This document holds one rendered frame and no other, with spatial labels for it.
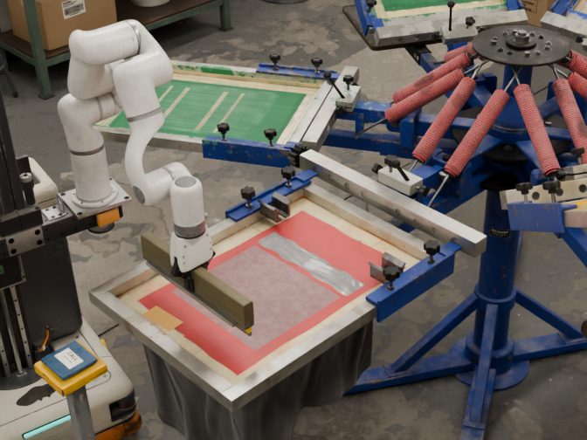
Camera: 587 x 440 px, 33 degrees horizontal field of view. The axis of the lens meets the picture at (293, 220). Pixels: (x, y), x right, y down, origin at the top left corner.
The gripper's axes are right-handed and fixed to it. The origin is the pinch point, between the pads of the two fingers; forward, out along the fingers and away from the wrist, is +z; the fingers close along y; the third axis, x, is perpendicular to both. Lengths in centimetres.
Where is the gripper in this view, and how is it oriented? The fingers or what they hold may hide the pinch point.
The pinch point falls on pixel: (195, 279)
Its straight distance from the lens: 248.1
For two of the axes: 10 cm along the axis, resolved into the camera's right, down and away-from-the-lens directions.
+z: 0.2, 8.3, 5.6
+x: 6.9, 3.9, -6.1
